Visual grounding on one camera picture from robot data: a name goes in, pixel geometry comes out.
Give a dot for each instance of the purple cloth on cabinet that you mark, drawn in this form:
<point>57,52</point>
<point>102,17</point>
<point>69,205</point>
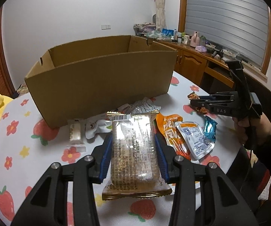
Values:
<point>201,48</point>

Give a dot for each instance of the beige curtain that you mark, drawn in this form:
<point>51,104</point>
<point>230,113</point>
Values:
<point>160,14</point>

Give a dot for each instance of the white strawberry flower blanket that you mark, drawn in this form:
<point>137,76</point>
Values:
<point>23,159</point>

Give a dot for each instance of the small orange brown snack packet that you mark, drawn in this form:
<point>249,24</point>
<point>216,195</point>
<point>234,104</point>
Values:
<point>193,95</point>

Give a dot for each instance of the blue box on cabinet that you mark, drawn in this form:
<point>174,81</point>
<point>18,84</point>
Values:
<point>167,32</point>

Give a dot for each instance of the orange chicken feet packet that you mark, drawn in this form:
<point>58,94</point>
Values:
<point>166,126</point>

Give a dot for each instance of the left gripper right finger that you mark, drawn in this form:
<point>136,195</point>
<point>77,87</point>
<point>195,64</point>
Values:
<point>165,156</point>

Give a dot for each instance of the silver orange sauce pouch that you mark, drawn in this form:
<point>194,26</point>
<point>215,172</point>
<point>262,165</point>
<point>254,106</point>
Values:
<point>198,144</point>

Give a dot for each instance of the white panda snack packet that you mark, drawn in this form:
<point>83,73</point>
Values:
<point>96,125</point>

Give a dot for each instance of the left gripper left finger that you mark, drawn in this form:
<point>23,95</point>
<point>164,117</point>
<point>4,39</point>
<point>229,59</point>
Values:
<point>102,157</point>

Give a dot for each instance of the folded floral cloth pile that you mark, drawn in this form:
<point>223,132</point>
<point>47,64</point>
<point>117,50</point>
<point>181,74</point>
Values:
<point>142,29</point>

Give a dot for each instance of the pink kettle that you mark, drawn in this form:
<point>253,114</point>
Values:
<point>195,39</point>

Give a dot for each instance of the wooden cabinet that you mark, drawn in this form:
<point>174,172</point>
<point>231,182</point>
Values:
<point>212,75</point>

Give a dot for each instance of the silver printed snack packet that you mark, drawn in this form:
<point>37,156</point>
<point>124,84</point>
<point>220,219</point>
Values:
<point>143,106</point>

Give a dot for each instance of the clear gold biscuit packet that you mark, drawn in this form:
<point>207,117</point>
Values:
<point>134,164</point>

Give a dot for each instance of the right hand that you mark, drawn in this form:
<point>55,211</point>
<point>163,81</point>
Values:
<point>251,132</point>

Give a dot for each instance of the blue foil snack packet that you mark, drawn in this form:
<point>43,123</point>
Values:
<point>210,129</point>

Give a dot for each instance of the grey window blind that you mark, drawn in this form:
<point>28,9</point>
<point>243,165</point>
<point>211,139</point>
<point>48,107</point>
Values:
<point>237,25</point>

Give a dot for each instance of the brown cardboard box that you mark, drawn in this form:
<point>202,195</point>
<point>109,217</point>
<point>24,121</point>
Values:
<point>84,78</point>

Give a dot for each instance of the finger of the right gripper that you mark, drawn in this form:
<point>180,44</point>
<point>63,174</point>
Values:
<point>202,104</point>
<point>209,97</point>

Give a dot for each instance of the small white candy packet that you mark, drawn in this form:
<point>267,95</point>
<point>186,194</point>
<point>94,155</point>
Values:
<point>75,135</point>

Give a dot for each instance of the white wall switch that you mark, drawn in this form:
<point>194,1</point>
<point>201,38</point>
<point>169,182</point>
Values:
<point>106,27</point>

